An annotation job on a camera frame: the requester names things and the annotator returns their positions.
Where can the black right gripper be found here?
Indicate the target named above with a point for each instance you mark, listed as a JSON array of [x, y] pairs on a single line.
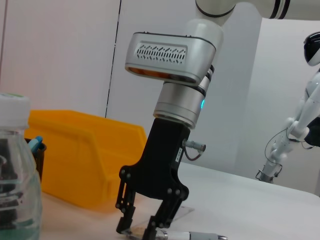
[[160, 162]]

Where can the transparent plastic ruler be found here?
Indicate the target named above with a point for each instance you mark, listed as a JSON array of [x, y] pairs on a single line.
[[183, 212]]

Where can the clear green-label water bottle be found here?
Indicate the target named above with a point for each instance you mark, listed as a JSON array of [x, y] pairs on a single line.
[[15, 175]]

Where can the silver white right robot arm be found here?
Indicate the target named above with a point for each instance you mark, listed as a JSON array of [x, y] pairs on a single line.
[[175, 62]]

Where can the white grey ballpoint pen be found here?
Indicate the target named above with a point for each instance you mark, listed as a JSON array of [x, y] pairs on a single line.
[[195, 235]]

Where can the black mesh pen holder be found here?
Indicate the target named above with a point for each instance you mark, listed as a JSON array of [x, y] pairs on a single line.
[[41, 160]]

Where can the yellow plastic bin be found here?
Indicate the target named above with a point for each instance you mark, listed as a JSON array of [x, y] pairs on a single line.
[[87, 155]]

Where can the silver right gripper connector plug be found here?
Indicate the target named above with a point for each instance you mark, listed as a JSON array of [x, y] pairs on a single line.
[[193, 145]]

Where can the white humanoid robot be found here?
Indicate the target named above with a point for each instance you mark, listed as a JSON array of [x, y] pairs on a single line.
[[300, 120]]

